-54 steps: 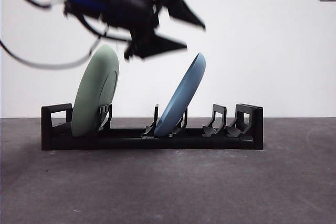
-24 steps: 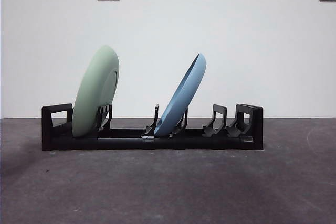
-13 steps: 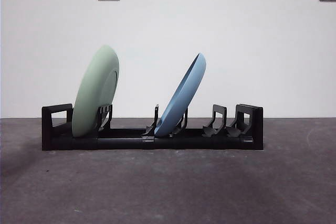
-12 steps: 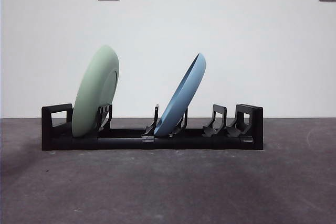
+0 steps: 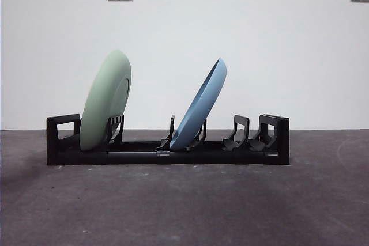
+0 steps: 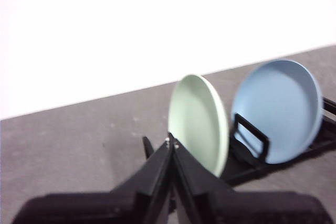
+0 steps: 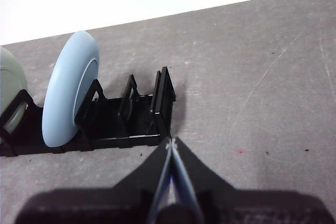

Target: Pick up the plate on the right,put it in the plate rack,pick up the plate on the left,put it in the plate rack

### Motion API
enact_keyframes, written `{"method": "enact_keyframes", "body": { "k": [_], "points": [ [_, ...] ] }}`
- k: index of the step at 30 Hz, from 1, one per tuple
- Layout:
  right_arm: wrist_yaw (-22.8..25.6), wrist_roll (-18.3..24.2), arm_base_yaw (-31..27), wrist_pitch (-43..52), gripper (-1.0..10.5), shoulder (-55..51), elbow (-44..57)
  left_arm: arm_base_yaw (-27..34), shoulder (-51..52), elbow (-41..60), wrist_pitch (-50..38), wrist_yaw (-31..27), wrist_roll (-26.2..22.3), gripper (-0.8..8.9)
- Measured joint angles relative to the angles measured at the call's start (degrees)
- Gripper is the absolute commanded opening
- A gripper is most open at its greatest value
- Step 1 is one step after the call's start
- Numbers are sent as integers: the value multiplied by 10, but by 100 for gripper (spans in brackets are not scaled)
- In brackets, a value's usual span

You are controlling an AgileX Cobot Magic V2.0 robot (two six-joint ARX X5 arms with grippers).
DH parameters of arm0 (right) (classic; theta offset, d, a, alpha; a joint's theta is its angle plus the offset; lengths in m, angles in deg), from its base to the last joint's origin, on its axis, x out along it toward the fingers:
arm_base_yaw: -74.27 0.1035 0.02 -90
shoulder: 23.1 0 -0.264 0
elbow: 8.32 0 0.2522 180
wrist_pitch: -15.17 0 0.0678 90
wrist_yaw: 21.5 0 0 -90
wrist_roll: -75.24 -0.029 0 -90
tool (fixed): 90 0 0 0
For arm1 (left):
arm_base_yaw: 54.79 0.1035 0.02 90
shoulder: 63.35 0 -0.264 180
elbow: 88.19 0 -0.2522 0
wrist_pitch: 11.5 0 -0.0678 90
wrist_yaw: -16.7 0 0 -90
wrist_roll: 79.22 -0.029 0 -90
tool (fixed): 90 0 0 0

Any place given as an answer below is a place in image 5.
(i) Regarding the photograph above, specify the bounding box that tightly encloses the blue plate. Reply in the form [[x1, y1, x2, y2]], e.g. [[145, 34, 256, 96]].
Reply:
[[170, 58, 227, 152]]

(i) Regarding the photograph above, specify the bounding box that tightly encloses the green plate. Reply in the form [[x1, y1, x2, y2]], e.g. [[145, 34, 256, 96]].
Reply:
[[79, 49, 133, 152]]

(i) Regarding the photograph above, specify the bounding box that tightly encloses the black plate rack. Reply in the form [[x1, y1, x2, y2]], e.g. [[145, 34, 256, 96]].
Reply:
[[46, 113, 291, 166]]

